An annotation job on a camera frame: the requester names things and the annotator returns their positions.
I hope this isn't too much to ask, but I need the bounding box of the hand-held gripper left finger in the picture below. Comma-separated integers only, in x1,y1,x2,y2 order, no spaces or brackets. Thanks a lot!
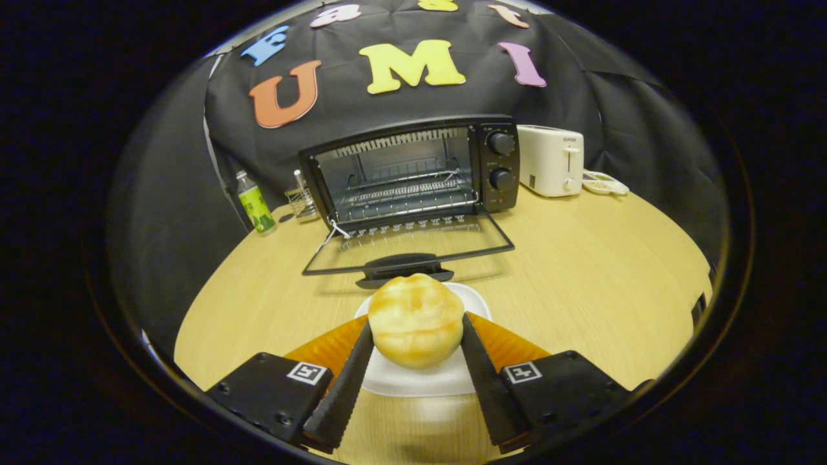
205,315,375,455

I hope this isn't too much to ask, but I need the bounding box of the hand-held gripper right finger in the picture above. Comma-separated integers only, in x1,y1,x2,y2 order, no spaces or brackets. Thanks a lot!
460,311,653,454

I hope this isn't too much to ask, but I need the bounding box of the white plate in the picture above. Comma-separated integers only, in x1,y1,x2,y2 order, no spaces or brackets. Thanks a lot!
354,282,493,398

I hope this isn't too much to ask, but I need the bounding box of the golden bread bun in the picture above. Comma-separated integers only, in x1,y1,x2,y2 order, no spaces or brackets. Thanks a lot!
368,273,466,370

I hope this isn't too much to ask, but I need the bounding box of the black toaster oven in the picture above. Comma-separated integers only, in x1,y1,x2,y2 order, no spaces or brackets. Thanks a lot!
298,114,521,289

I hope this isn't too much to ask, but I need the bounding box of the white toaster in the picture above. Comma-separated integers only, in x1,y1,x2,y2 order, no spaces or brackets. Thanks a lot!
517,125,585,198

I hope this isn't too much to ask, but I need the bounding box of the green label plastic bottle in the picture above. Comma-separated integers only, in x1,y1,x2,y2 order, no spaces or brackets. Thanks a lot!
235,170,277,234

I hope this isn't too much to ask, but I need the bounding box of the small white dish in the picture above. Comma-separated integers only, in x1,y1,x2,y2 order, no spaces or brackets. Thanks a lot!
581,169,629,196

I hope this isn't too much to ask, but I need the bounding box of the small wire basket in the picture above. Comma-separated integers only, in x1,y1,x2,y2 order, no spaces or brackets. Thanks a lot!
285,169,319,220

